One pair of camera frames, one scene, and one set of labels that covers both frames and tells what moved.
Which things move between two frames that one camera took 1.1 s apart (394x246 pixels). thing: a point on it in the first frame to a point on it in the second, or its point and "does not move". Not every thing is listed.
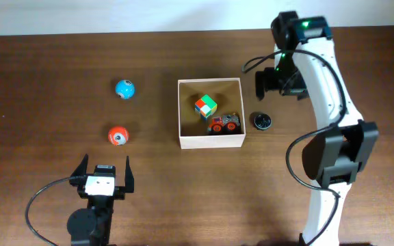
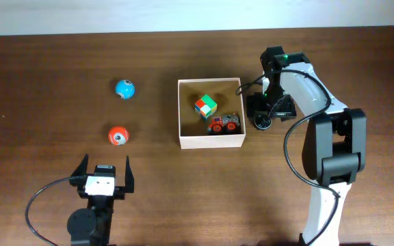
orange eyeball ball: [118, 135] does not move
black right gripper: [260, 85] to [273, 114]
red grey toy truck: [229, 121] does not move
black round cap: [263, 120] does not move
